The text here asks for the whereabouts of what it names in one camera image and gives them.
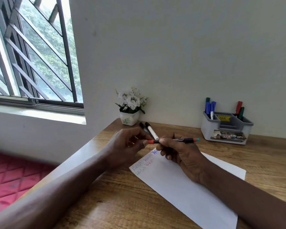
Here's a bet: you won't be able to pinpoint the person's left hand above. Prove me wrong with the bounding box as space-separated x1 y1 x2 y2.
102 127 153 170

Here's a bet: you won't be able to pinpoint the person's right hand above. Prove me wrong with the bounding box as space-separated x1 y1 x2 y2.
156 133 210 184

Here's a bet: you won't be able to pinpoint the black pen teal end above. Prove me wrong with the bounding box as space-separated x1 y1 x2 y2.
139 122 153 139

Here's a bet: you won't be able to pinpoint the white paper sheet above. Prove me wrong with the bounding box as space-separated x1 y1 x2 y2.
129 148 246 229

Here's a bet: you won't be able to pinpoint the thick white marker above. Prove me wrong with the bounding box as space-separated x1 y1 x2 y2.
145 122 160 141

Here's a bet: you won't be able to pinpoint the person's left forearm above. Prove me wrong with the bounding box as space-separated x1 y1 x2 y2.
0 152 110 229

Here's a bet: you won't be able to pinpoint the person's right forearm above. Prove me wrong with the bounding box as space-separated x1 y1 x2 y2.
200 162 286 229

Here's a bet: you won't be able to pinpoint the potted white artificial flowers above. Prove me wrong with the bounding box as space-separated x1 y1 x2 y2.
115 87 149 127

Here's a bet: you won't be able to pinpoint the gray desk organizer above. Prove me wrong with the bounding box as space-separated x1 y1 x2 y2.
201 111 254 145

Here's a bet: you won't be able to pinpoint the red quilted mattress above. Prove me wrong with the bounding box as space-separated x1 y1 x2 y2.
0 151 58 217

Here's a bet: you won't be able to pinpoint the barred window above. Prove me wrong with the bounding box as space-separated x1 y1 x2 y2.
0 0 85 115

